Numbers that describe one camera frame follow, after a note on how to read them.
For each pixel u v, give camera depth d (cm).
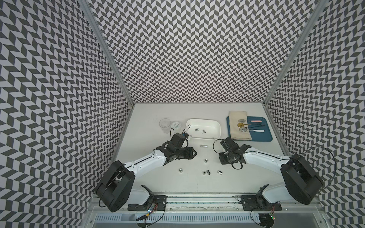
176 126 98
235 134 99
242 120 105
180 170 83
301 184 42
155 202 71
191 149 77
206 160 87
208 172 83
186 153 74
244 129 102
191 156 76
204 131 102
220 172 82
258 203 65
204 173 82
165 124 96
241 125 105
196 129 102
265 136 98
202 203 75
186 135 79
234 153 66
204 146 94
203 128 102
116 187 41
